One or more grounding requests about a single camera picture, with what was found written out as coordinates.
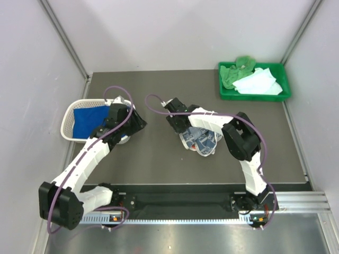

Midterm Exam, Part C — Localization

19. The white blue patterned towel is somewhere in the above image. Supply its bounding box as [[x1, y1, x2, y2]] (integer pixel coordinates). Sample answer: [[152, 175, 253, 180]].
[[179, 127, 222, 157]]

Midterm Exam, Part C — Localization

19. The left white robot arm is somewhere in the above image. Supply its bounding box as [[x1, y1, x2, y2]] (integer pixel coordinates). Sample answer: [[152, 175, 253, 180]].
[[38, 96, 147, 230]]

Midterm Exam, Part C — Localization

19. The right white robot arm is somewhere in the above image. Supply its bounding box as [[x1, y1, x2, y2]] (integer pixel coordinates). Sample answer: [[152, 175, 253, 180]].
[[162, 98, 269, 212]]

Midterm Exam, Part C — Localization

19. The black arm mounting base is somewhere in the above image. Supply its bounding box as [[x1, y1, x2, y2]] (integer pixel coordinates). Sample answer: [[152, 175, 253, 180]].
[[105, 184, 279, 220]]

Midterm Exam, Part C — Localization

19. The white perforated plastic basket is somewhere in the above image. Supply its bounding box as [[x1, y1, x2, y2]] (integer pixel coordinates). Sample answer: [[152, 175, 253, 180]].
[[60, 99, 131, 143]]

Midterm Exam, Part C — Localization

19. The green towel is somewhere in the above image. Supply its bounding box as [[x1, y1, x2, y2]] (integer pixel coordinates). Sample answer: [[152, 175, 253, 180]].
[[219, 56, 256, 89]]

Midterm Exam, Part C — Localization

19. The green plastic bin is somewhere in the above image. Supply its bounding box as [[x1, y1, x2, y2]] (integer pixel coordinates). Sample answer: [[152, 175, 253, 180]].
[[218, 57, 292, 102]]

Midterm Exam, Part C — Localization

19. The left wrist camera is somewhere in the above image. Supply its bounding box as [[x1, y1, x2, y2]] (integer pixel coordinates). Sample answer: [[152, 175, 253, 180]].
[[112, 96, 126, 105]]

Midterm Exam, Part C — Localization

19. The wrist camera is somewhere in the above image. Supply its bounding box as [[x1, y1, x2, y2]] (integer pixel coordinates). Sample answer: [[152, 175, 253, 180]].
[[112, 96, 126, 105], [160, 99, 172, 107]]

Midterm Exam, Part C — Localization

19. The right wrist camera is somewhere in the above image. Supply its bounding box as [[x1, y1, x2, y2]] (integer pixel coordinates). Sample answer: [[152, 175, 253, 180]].
[[160, 99, 172, 107]]

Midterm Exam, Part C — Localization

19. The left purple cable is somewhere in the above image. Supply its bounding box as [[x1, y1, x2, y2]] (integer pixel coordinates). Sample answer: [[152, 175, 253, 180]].
[[47, 85, 133, 234]]

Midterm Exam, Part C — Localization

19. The purple cable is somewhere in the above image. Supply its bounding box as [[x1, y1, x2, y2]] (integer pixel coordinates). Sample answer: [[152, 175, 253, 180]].
[[145, 94, 278, 231], [47, 85, 133, 234]]

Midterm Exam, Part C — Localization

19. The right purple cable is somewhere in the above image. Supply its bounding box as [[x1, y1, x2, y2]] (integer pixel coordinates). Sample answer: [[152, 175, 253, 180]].
[[145, 94, 278, 231]]

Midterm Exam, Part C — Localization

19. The grey slotted cable duct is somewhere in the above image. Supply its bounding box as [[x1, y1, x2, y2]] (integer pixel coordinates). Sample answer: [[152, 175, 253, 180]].
[[80, 213, 253, 225]]

